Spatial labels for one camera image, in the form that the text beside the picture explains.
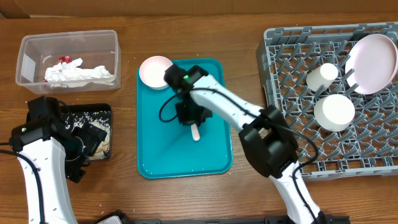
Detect peanuts pile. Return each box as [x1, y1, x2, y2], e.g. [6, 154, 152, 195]
[95, 141, 109, 154]

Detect grey dishwasher rack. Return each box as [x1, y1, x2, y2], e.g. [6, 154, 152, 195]
[256, 22, 397, 180]

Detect white napkin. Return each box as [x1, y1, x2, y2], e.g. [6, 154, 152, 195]
[45, 58, 116, 88]

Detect teal serving tray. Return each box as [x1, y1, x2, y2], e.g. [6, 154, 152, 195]
[136, 68, 233, 179]

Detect white bowl with rice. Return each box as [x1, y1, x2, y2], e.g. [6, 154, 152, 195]
[314, 94, 355, 132]

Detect white plastic fork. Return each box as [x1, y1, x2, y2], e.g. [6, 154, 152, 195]
[190, 124, 200, 141]

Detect white round plate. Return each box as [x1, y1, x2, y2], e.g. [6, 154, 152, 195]
[345, 34, 397, 95]

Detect spilled rice pile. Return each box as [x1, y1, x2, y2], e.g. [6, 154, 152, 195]
[62, 111, 111, 160]

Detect cardboard backdrop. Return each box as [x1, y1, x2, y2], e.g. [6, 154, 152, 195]
[1, 0, 397, 19]

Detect clear plastic bin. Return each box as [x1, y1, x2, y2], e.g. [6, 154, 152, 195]
[16, 30, 121, 95]

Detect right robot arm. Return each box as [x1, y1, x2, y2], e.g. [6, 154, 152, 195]
[164, 65, 326, 223]

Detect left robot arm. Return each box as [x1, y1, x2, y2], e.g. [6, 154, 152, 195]
[9, 96, 107, 223]

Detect black waste tray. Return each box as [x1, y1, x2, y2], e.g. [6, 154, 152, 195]
[60, 103, 112, 161]

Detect red snack wrapper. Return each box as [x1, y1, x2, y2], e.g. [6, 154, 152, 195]
[44, 56, 72, 82]

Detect white bowl with peanuts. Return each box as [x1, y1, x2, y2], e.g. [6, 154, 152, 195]
[139, 55, 173, 90]

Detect white upturned cup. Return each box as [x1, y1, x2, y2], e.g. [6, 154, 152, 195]
[306, 63, 338, 91]

